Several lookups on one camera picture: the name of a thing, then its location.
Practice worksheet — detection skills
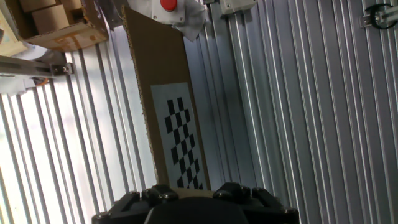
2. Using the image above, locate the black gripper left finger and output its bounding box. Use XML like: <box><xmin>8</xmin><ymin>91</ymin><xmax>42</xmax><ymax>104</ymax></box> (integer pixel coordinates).
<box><xmin>141</xmin><ymin>184</ymin><xmax>180</xmax><ymax>203</ymax></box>

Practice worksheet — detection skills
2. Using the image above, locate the brown cardboard board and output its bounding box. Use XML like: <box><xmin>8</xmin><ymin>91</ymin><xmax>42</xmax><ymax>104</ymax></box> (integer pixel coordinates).
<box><xmin>121</xmin><ymin>5</ymin><xmax>212</xmax><ymax>190</ymax></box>

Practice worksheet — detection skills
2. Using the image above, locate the brown cardboard box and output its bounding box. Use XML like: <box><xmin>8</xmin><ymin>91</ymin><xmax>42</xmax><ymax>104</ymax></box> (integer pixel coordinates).
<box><xmin>4</xmin><ymin>0</ymin><xmax>110</xmax><ymax>54</ymax></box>

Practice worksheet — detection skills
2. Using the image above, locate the aluminium frame bar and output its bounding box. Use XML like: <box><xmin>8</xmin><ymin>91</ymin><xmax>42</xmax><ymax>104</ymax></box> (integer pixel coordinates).
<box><xmin>0</xmin><ymin>55</ymin><xmax>75</xmax><ymax>79</ymax></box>

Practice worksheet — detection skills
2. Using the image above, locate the checkerboard calibration paper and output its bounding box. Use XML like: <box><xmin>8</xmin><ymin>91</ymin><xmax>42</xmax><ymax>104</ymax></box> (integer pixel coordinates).
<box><xmin>150</xmin><ymin>82</ymin><xmax>209</xmax><ymax>190</ymax></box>

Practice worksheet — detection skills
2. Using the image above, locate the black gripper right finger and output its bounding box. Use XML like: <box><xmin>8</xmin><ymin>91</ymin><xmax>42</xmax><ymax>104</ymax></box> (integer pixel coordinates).
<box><xmin>212</xmin><ymin>182</ymin><xmax>250</xmax><ymax>202</ymax></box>

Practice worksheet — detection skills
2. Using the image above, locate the silver pole with base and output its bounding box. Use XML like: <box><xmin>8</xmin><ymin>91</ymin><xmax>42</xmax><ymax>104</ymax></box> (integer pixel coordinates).
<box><xmin>358</xmin><ymin>2</ymin><xmax>398</xmax><ymax>30</ymax></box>

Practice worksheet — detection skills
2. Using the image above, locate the white crumpled sheet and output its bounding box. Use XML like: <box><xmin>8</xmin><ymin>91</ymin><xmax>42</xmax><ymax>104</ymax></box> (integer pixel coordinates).
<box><xmin>0</xmin><ymin>77</ymin><xmax>37</xmax><ymax>96</ymax></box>

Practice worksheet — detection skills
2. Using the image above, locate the grey box flat red button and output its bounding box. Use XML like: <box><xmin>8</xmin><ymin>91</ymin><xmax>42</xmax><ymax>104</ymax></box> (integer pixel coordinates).
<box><xmin>219</xmin><ymin>0</ymin><xmax>259</xmax><ymax>16</ymax></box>

